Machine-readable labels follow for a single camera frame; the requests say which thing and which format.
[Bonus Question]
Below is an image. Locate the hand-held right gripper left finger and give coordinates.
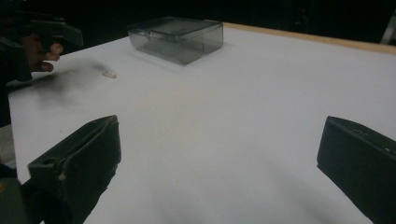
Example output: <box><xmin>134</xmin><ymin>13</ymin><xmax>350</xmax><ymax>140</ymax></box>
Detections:
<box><xmin>21</xmin><ymin>114</ymin><xmax>122</xmax><ymax>224</ymax></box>

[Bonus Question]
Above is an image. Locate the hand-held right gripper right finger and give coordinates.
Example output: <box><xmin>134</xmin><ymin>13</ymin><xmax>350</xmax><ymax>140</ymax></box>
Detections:
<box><xmin>317</xmin><ymin>116</ymin><xmax>396</xmax><ymax>224</ymax></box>

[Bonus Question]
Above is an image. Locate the clear grey compartment box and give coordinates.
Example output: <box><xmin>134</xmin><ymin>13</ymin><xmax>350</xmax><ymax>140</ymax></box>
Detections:
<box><xmin>127</xmin><ymin>16</ymin><xmax>224</xmax><ymax>66</ymax></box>

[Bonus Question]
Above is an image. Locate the white table mat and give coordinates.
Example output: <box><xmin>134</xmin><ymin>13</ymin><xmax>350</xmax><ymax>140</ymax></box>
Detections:
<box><xmin>7</xmin><ymin>26</ymin><xmax>396</xmax><ymax>224</ymax></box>

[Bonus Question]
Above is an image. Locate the white metal stand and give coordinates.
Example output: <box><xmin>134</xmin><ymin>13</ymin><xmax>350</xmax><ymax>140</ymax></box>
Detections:
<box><xmin>380</xmin><ymin>8</ymin><xmax>396</xmax><ymax>45</ymax></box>

